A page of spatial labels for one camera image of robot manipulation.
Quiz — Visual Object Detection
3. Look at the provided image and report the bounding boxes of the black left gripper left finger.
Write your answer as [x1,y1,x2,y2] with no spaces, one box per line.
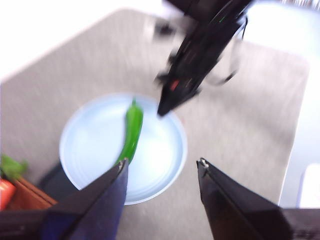
[0,157,130,240]

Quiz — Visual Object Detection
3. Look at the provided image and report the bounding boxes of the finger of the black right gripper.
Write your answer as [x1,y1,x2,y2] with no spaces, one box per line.
[156,87,198,117]

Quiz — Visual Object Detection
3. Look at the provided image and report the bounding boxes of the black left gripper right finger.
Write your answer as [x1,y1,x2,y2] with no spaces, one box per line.
[196,157,320,240]

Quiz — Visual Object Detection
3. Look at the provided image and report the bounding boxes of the green chili pepper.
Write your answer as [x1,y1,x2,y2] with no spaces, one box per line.
[114,97,145,167]

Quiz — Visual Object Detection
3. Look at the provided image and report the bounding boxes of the light blue round plate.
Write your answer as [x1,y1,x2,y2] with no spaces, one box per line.
[59,92,188,206]

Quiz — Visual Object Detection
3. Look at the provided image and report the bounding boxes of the black rectangular tray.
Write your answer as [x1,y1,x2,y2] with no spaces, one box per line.
[37,162,81,198]

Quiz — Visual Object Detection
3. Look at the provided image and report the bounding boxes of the brown wicker basket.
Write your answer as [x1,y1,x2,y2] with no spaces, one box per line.
[4,177,60,211]

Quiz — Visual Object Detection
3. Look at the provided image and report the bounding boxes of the orange carrot with green leaves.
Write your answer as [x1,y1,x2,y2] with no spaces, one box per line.
[0,153,30,210]

